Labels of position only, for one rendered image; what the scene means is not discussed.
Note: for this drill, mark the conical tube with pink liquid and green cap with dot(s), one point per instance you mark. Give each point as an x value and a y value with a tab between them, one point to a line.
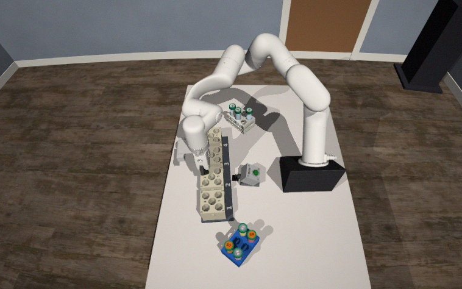
251	235

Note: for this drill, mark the blue tube rack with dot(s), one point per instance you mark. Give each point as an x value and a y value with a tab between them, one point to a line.
240	242

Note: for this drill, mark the green-capped tube with grey dot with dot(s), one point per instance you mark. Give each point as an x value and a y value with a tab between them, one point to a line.
242	229

